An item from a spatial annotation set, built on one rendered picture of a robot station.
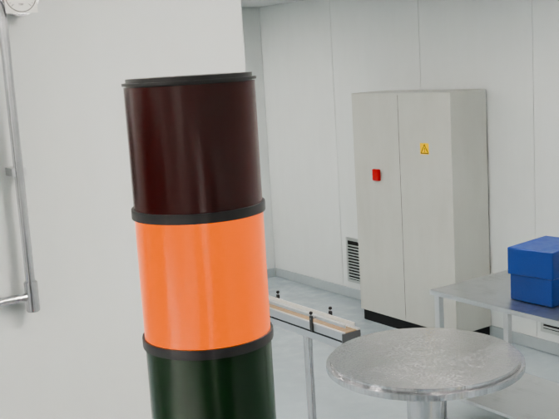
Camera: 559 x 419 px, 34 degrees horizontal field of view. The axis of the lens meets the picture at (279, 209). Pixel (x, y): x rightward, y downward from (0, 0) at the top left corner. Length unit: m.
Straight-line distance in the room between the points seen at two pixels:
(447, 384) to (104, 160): 2.52
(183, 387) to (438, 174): 6.97
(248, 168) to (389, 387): 3.73
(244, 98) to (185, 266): 0.06
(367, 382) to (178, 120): 3.81
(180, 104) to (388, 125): 7.36
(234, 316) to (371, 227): 7.68
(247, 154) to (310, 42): 8.83
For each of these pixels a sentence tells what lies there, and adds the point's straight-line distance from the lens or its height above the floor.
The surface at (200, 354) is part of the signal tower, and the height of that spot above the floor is 2.25.
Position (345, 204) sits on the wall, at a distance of 8.93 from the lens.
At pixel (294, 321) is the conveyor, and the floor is 0.91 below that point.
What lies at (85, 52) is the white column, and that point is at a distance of 1.85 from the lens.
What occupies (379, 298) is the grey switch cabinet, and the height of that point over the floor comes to 0.24.
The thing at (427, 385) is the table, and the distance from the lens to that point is 4.06.
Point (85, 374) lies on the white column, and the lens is 1.92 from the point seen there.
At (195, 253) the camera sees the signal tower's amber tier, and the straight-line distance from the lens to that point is 0.32.
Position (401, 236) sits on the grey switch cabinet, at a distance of 7.72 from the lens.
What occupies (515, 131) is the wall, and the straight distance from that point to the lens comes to 7.27.
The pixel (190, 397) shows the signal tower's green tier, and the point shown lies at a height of 2.23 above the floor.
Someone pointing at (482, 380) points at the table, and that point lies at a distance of 4.12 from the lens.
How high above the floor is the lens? 2.35
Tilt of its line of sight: 9 degrees down
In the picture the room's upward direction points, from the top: 3 degrees counter-clockwise
